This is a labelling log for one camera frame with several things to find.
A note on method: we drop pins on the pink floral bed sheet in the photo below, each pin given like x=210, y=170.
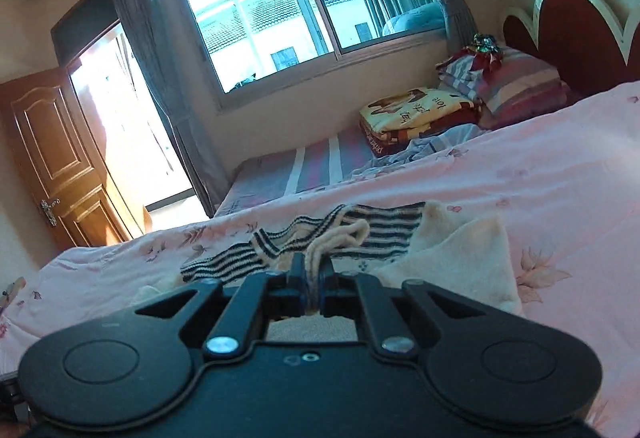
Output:
x=566, y=186

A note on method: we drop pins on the light blue crumpled cloth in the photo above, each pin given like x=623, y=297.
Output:
x=419, y=149

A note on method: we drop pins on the striped red grey pillow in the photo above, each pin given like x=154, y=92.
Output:
x=509, y=86

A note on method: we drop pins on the shiny gift bow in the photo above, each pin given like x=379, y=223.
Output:
x=485, y=44

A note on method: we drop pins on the silver door handle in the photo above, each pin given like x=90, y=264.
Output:
x=47, y=207

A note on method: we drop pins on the grey left curtain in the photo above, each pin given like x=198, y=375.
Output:
x=148, y=35

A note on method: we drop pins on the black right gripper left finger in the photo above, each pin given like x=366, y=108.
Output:
x=287, y=294

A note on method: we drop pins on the red white wooden headboard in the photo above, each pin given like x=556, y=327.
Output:
x=584, y=40

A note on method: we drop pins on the striped purple mattress sheet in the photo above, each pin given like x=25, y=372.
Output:
x=276, y=175

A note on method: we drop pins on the yellow red folded blanket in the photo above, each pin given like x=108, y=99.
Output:
x=390, y=123

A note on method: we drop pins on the brown wooden door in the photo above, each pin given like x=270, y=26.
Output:
x=59, y=146

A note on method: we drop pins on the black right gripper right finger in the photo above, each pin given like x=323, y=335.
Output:
x=337, y=293

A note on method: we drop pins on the cream striped knit sweater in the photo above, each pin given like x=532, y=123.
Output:
x=427, y=241

